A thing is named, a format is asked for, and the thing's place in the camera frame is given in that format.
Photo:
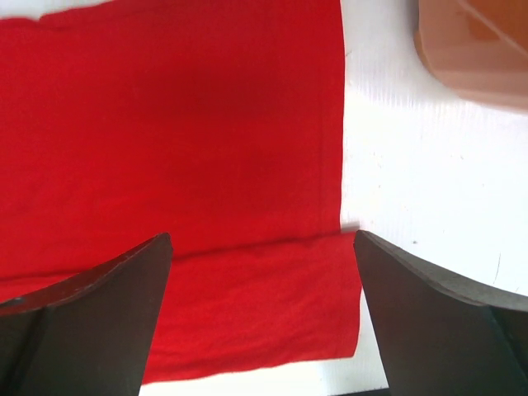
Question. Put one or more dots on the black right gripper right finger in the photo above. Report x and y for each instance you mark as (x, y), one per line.
(438, 332)

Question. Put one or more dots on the orange plastic basket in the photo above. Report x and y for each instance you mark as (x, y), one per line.
(478, 49)

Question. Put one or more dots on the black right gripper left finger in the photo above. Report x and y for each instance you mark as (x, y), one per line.
(89, 334)

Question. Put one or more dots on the red t shirt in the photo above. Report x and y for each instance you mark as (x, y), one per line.
(218, 122)

